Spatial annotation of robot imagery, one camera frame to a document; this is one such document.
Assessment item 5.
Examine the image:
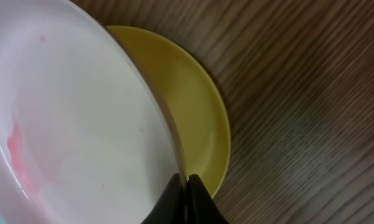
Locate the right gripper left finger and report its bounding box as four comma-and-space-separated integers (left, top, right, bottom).
141, 174, 184, 224

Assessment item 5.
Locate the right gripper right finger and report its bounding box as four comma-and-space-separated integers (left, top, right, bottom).
188, 174, 228, 224

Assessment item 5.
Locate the yellow-green plate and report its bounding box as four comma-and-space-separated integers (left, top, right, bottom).
109, 26, 231, 196

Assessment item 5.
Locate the white pink plate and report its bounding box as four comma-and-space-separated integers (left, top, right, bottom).
0, 1, 184, 223

